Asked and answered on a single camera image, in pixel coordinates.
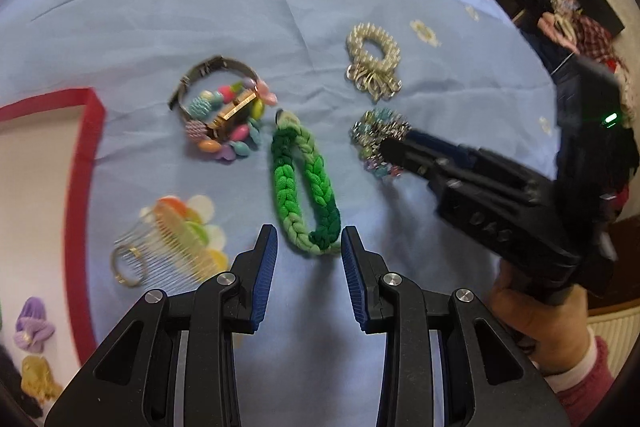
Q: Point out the white box with red rim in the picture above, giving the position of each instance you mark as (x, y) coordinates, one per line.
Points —
(87, 167)

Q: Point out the person's right hand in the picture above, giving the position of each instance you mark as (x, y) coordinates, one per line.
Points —
(545, 332)

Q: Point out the yellow hair clip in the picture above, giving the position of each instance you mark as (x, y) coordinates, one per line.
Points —
(39, 379)

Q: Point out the red plaid cloth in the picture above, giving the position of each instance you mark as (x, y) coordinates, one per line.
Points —
(595, 39)

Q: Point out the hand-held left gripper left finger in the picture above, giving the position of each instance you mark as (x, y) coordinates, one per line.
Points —
(264, 279)

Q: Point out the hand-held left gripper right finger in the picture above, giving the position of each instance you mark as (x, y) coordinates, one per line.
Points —
(353, 279)

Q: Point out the person's right forearm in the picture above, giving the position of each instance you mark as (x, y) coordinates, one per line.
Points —
(585, 392)

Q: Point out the gold watch with mesh band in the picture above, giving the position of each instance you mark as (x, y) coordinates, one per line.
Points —
(235, 114)

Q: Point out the white radiator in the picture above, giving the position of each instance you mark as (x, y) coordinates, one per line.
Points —
(617, 332)

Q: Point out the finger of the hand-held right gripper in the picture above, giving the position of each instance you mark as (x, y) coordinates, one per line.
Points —
(407, 157)
(465, 152)

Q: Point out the purple hair clip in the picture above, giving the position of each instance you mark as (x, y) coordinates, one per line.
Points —
(32, 322)

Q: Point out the flower hair comb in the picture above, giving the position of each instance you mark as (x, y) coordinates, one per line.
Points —
(185, 232)

